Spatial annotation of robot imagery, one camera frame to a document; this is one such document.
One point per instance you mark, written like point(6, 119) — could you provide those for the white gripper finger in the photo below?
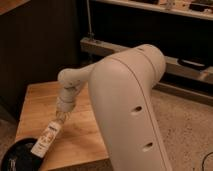
point(59, 115)
point(67, 116)

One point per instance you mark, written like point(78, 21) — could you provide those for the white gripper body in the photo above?
point(63, 106)

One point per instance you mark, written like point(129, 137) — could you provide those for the white labelled bottle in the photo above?
point(47, 137)

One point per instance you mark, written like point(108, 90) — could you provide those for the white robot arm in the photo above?
point(120, 93)

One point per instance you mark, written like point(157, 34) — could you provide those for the black ceramic bowl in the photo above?
point(19, 157)

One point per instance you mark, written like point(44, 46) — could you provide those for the wooden table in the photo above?
point(79, 146)

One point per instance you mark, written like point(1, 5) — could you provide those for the metal vertical pole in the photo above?
point(90, 32)

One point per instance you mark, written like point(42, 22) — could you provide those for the wooden shelf with items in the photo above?
point(175, 7)

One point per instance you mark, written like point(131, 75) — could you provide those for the grey metal rail beam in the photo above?
point(102, 48)

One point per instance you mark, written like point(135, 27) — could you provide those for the black flat object on rail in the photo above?
point(192, 65)

